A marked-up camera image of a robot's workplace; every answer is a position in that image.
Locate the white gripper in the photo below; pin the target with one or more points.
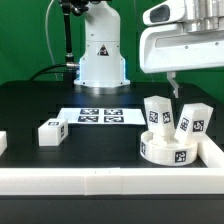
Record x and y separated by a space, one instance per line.
168 48

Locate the paper sheet with markers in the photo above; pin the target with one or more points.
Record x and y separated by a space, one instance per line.
102 116

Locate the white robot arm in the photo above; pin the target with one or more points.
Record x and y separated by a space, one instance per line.
102 67

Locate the white round stool seat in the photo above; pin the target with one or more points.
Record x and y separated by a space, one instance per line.
172 154

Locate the white U-shaped fence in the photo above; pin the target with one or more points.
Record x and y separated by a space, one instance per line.
120 181

